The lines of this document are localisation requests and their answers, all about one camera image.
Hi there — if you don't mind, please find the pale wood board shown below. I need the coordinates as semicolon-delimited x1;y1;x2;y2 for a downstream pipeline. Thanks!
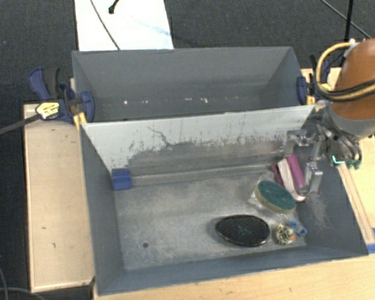
15;100;96;294

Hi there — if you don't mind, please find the grey metal bin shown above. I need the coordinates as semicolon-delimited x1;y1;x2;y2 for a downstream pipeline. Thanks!
70;28;371;297

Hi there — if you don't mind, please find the small round patterned ball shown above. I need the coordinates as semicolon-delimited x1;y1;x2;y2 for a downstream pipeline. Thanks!
275;222;296;246

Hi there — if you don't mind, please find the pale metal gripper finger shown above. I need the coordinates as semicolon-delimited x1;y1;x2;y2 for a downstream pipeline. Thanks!
300;160;327;202

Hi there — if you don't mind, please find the green and yellow round sponge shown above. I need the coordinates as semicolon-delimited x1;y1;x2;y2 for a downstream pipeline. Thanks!
253;177;297;216

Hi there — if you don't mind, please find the pink and white plastic item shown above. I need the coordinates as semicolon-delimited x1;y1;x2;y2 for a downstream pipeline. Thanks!
269;152;309;205

